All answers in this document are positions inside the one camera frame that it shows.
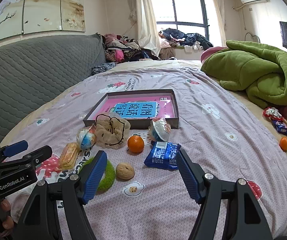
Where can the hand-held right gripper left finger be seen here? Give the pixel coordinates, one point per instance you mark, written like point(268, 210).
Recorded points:
point(93, 180)

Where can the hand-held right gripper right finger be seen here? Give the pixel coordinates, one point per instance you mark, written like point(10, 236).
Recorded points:
point(187, 180)

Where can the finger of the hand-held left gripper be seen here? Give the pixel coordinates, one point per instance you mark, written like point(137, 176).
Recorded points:
point(16, 148)
point(37, 156)

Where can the green fuzzy scrunchie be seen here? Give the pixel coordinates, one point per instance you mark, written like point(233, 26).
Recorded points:
point(108, 173)

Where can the orange cracker packet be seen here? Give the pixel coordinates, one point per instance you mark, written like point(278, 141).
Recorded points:
point(69, 156)

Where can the walnut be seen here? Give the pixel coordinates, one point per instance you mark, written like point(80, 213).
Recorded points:
point(125, 171)

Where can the blue cookie packet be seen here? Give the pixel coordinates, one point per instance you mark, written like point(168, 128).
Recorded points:
point(161, 155)

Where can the round white snack packet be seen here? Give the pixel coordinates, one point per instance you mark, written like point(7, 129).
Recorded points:
point(159, 130)
point(86, 138)

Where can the beige sheer scrunchie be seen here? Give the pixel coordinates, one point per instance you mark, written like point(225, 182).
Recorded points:
point(108, 132)

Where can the tangerine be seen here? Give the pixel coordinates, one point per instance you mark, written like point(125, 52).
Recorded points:
point(135, 143)
point(284, 144)

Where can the grey cardboard box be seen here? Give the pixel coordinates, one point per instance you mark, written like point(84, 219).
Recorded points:
point(131, 125)

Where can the person's left hand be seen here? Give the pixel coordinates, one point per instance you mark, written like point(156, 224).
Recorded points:
point(6, 205)

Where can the printed pink bedsheet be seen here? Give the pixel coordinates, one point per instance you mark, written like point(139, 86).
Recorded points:
point(208, 135)

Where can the grey quilted headboard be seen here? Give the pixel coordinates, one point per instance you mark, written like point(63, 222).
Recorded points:
point(33, 75)

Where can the pink and blue book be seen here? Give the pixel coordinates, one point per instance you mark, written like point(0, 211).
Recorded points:
point(138, 106)

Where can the blue candy packet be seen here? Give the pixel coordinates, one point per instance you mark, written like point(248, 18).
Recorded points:
point(281, 128)

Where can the red and white candy packet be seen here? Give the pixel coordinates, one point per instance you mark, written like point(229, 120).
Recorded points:
point(272, 113)

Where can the dark patterned cloth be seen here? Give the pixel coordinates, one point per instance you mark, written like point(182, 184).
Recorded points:
point(103, 68)

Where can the green fleece blanket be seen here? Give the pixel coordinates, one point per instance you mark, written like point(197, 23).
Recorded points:
point(253, 70)

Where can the pile of clothes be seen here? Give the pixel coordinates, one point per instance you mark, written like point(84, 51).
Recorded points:
point(126, 48)

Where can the clothes heap on window seat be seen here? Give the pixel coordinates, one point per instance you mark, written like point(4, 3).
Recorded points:
point(183, 38)

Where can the white standing fan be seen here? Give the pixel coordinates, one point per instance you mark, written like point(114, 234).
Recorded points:
point(252, 37)

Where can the cream curtain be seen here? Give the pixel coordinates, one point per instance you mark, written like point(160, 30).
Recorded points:
point(216, 12)
point(144, 17)

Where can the dark framed window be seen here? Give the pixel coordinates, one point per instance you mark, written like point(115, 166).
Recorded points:
point(183, 7)

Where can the floral wall painting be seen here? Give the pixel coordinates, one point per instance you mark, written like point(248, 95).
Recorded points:
point(38, 7)

